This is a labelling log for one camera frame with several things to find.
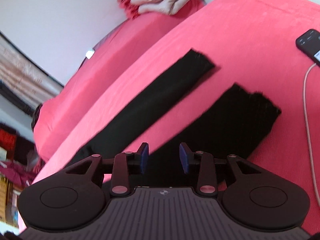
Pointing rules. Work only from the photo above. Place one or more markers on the black pants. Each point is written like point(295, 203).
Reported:
point(236, 122)

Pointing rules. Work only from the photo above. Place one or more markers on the pink front mattress cover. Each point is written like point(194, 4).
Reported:
point(253, 43)

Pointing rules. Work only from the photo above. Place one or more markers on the black smartphone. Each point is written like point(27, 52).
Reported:
point(309, 44)

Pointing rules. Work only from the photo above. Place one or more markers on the pink rear mattress cover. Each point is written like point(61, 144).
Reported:
point(58, 116)

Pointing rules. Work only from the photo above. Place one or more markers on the pink mattress cover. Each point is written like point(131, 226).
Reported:
point(58, 116)
point(253, 43)

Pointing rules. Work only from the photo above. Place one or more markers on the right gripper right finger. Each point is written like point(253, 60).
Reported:
point(199, 167)

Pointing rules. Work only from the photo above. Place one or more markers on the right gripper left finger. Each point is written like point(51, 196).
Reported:
point(128, 164)

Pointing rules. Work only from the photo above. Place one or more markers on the cluttered wooden shelf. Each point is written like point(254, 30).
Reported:
point(18, 169)

